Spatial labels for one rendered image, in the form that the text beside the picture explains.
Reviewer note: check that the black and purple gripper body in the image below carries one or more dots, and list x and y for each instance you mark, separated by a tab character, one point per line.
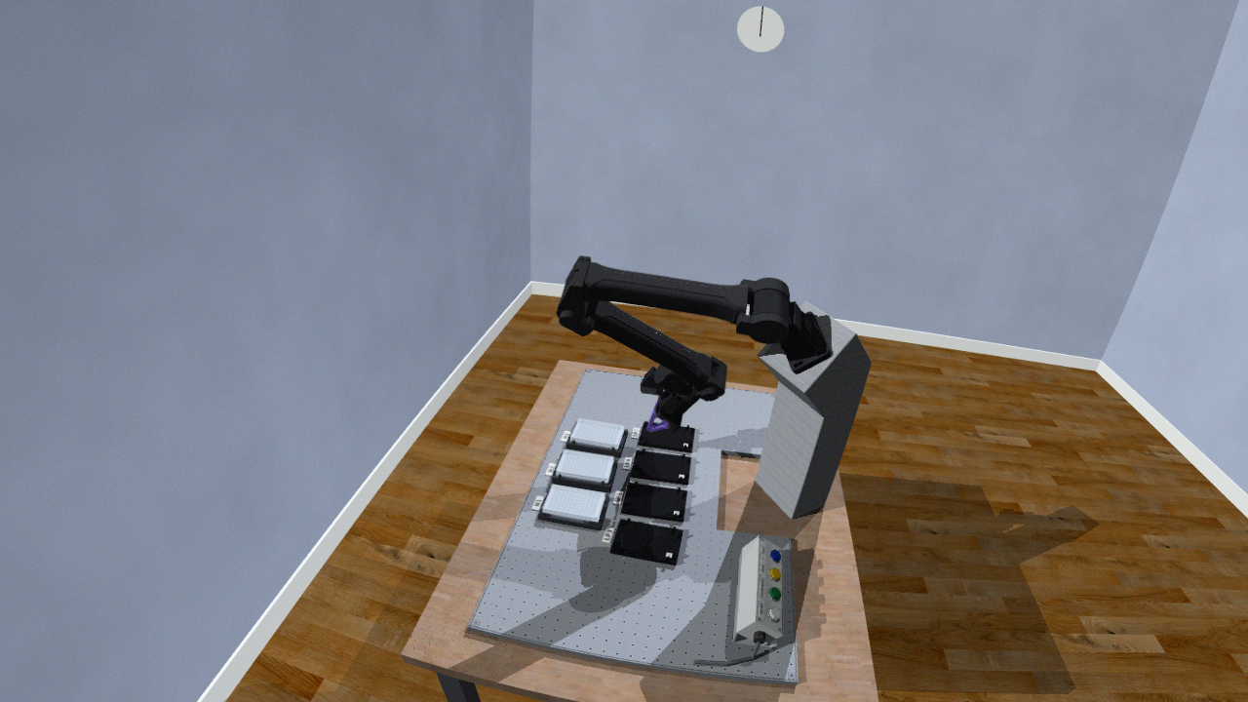
675	420

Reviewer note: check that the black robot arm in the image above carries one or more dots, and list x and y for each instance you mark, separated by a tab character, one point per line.
590	288

